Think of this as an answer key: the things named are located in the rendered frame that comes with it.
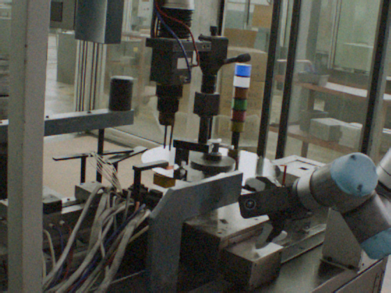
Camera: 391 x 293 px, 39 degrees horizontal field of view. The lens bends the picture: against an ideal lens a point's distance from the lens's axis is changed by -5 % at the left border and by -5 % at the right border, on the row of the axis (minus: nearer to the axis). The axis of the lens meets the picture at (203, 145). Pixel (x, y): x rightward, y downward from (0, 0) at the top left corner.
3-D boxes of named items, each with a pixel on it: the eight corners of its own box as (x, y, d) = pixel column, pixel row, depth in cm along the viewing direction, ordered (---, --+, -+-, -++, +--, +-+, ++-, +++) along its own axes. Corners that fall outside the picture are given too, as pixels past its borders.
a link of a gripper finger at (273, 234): (274, 246, 117) (290, 215, 113) (269, 247, 116) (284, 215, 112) (264, 231, 120) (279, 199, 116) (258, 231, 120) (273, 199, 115)
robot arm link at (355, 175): (366, 205, 94) (339, 163, 94) (325, 219, 103) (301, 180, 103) (389, 181, 98) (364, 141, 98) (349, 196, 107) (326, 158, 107)
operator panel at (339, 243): (367, 231, 159) (377, 181, 155) (403, 243, 152) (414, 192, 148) (318, 259, 138) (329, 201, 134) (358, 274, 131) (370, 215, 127)
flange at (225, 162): (236, 171, 133) (237, 161, 132) (187, 167, 133) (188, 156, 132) (233, 158, 144) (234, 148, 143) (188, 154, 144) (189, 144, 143)
